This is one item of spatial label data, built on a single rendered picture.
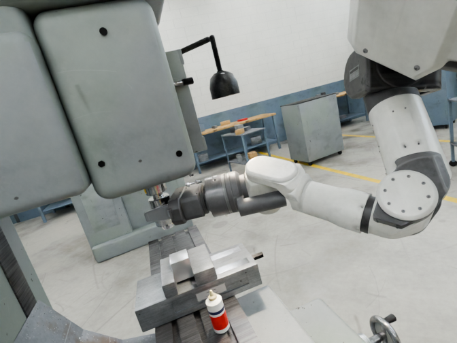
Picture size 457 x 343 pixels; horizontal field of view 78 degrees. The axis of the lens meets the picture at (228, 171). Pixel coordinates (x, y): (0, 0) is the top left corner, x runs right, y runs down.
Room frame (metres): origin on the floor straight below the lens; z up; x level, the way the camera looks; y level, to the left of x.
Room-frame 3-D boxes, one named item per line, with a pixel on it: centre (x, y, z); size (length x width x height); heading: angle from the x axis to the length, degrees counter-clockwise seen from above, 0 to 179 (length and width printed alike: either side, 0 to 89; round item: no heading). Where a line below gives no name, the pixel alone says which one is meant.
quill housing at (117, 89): (0.59, 0.17, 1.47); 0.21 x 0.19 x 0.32; 14
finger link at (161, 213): (0.56, 0.16, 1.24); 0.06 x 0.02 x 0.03; 86
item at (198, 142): (0.62, 0.06, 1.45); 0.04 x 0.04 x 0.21; 14
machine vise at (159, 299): (0.75, 0.17, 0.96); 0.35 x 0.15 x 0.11; 102
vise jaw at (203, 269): (0.75, 0.15, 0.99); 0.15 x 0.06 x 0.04; 12
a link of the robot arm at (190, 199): (0.59, 0.07, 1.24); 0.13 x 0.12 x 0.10; 176
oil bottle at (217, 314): (0.59, 0.11, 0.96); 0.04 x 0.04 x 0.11
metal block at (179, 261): (0.74, 0.20, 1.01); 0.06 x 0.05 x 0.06; 12
